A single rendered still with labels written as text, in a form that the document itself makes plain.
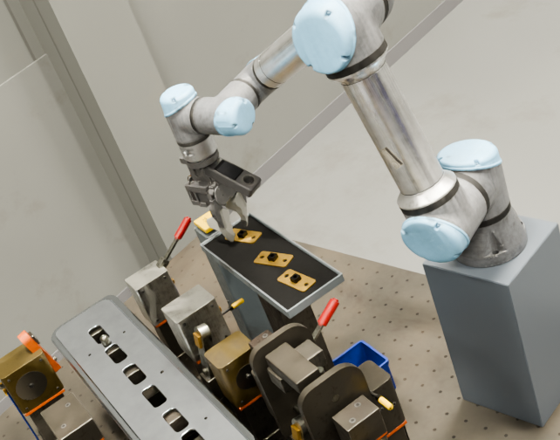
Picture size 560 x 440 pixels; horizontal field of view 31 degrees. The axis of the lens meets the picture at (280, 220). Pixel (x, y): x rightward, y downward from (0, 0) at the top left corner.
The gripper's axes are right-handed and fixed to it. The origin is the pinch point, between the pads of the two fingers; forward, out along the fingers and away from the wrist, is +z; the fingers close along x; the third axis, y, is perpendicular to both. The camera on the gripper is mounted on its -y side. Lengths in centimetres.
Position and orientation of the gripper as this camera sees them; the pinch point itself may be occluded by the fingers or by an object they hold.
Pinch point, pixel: (240, 230)
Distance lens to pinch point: 218.9
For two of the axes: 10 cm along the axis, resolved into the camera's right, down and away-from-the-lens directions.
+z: 3.0, 7.8, 5.4
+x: -5.3, 6.1, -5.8
